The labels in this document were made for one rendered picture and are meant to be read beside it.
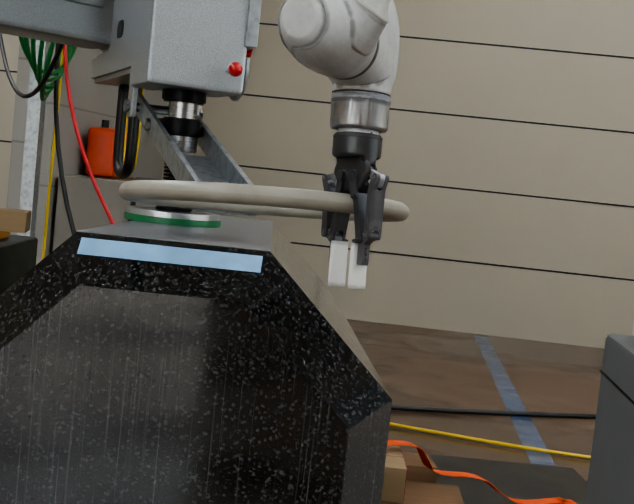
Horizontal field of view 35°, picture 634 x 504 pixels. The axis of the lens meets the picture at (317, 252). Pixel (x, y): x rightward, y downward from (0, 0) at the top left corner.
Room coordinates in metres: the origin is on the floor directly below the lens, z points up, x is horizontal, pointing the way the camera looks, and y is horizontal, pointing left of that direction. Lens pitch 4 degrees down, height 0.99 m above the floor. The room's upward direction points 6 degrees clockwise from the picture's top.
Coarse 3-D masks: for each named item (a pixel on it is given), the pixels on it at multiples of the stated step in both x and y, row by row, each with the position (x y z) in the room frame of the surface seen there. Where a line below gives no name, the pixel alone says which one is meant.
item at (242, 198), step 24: (120, 192) 1.65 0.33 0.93; (144, 192) 1.56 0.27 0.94; (168, 192) 1.53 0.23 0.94; (192, 192) 1.50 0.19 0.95; (216, 192) 1.49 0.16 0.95; (240, 192) 1.49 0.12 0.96; (264, 192) 1.49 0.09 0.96; (288, 192) 1.49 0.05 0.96; (312, 192) 1.50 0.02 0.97; (336, 192) 1.53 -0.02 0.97; (288, 216) 1.95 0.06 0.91; (312, 216) 1.93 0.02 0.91; (384, 216) 1.60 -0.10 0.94
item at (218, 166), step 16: (144, 112) 2.43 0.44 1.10; (160, 112) 2.50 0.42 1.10; (160, 128) 2.25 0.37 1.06; (208, 128) 2.34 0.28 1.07; (160, 144) 2.24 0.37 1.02; (208, 144) 2.29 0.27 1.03; (176, 160) 2.09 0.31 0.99; (192, 160) 2.22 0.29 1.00; (208, 160) 2.24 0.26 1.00; (224, 160) 2.16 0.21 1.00; (176, 176) 2.07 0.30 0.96; (192, 176) 1.96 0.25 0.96; (208, 176) 2.13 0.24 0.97; (224, 176) 2.14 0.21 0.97; (240, 176) 2.04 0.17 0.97
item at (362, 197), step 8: (352, 176) 1.53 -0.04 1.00; (352, 184) 1.53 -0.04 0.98; (352, 192) 1.53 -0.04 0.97; (360, 200) 1.52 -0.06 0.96; (360, 208) 1.52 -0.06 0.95; (360, 216) 1.52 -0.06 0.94; (360, 224) 1.51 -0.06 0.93; (360, 232) 1.51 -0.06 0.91; (352, 240) 1.51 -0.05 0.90; (360, 240) 1.51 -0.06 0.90
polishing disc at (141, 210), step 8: (128, 208) 2.28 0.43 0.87; (136, 208) 2.25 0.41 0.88; (144, 208) 2.29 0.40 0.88; (152, 208) 2.32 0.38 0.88; (160, 216) 2.22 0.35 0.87; (168, 216) 2.22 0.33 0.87; (176, 216) 2.22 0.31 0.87; (184, 216) 2.23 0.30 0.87; (192, 216) 2.24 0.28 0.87; (200, 216) 2.25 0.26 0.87; (208, 216) 2.27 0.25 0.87; (216, 216) 2.30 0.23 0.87
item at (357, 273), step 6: (354, 246) 1.51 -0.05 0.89; (354, 252) 1.51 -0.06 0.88; (354, 258) 1.51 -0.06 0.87; (354, 264) 1.51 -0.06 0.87; (354, 270) 1.51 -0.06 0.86; (360, 270) 1.52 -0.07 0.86; (366, 270) 1.53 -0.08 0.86; (348, 276) 1.51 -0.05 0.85; (354, 276) 1.51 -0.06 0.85; (360, 276) 1.52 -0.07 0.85; (348, 282) 1.51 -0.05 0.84; (354, 282) 1.51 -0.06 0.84; (360, 282) 1.52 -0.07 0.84; (354, 288) 1.51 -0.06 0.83; (360, 288) 1.52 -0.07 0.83
